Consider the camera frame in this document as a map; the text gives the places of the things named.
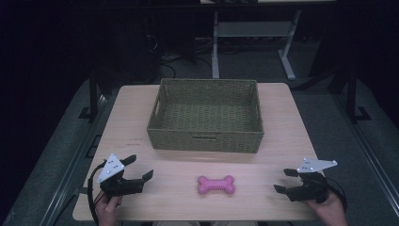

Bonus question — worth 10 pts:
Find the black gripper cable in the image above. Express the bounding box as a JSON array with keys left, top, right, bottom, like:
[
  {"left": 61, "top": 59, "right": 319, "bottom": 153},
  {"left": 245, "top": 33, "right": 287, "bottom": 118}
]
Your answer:
[
  {"left": 325, "top": 178, "right": 349, "bottom": 212},
  {"left": 87, "top": 161, "right": 108, "bottom": 226}
]

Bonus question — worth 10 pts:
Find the black metal stand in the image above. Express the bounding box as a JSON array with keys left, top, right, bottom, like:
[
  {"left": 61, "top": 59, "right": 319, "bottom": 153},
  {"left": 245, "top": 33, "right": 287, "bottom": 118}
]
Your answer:
[
  {"left": 77, "top": 68, "right": 108, "bottom": 122},
  {"left": 343, "top": 67, "right": 373, "bottom": 124}
]

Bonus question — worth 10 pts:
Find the white metal desk frame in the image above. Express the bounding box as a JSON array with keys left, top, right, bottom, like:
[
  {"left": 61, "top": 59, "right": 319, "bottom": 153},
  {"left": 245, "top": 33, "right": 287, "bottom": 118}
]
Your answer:
[{"left": 211, "top": 8, "right": 303, "bottom": 82}]

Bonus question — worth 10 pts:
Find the tangle of floor cables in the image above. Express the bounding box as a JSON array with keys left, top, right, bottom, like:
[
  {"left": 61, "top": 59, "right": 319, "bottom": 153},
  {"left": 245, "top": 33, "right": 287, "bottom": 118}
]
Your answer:
[{"left": 146, "top": 34, "right": 215, "bottom": 74}]

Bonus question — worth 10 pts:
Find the person's right hand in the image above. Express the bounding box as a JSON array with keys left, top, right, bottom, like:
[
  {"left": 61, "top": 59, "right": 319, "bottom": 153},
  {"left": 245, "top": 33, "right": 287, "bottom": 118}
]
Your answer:
[{"left": 305, "top": 189, "right": 349, "bottom": 226}]

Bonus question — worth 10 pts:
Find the green woven basket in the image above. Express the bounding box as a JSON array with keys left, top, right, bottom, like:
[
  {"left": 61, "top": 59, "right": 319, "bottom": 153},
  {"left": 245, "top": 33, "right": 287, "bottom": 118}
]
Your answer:
[{"left": 146, "top": 77, "right": 265, "bottom": 154}]

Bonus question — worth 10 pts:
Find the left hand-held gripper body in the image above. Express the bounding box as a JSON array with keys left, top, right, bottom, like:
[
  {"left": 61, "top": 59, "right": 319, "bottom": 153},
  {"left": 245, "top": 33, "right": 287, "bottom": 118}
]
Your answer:
[{"left": 96, "top": 153, "right": 145, "bottom": 199}]

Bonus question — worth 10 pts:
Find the pink bone-shaped toy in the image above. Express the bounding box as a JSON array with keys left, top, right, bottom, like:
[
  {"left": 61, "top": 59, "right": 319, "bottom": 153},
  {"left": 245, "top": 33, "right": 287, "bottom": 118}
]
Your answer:
[{"left": 197, "top": 174, "right": 236, "bottom": 196}]

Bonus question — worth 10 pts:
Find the person's left hand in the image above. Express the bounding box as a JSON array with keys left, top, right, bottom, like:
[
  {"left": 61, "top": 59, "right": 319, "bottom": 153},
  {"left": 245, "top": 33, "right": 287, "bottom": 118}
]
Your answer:
[{"left": 94, "top": 191, "right": 123, "bottom": 226}]

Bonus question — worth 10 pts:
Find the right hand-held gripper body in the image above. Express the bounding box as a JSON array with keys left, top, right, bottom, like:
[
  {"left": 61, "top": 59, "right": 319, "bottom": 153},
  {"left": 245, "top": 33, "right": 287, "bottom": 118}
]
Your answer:
[{"left": 285, "top": 157, "right": 339, "bottom": 203}]

